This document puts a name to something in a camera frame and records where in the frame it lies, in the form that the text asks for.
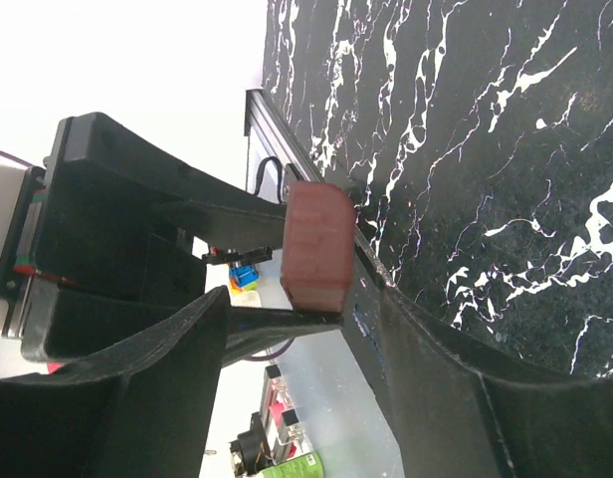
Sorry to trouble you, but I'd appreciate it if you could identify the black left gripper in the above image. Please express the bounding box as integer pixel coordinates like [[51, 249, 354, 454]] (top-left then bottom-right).
[[0, 117, 347, 363]]

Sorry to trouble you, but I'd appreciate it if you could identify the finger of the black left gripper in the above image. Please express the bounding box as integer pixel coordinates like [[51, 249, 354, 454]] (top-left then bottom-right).
[[35, 113, 286, 279]]

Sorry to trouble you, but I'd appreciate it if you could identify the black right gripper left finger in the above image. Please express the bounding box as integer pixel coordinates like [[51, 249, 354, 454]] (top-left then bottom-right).
[[0, 287, 230, 477]]

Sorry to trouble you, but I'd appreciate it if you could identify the red weekly pill organizer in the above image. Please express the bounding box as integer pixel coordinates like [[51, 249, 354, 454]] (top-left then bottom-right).
[[280, 180, 355, 314]]

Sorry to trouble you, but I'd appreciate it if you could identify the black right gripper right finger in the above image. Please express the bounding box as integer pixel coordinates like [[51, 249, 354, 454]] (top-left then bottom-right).
[[380, 288, 613, 477]]

